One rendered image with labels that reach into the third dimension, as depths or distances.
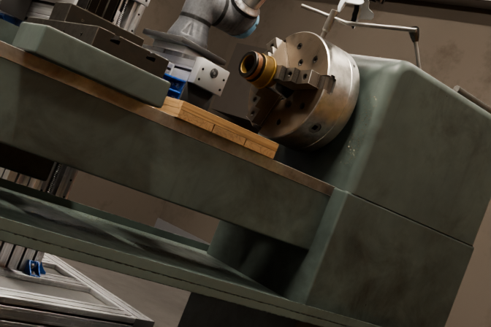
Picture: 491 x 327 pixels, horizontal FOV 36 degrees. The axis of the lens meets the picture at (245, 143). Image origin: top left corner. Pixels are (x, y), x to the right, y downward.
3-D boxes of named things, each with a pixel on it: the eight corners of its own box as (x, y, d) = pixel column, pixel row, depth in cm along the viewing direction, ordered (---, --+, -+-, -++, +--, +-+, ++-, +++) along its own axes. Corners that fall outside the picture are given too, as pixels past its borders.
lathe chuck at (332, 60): (255, 131, 226) (299, 36, 225) (318, 162, 200) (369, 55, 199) (232, 121, 220) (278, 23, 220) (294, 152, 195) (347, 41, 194)
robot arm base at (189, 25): (157, 33, 266) (167, 7, 266) (186, 49, 276) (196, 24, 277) (183, 39, 255) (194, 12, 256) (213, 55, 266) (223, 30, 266)
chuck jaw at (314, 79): (303, 79, 207) (335, 77, 198) (299, 95, 206) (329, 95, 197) (275, 63, 201) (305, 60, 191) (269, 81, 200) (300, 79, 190)
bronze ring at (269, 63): (268, 58, 208) (244, 45, 203) (289, 62, 201) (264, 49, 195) (256, 90, 208) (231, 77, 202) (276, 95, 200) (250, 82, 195)
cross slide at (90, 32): (83, 61, 197) (90, 45, 198) (162, 79, 163) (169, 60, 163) (20, 33, 187) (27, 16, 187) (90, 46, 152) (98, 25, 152)
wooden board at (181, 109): (198, 134, 215) (203, 121, 216) (273, 159, 186) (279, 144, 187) (109, 96, 198) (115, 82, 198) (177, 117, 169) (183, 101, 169)
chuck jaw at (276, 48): (286, 83, 212) (282, 51, 219) (299, 74, 209) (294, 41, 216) (257, 68, 206) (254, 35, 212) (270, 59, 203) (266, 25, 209)
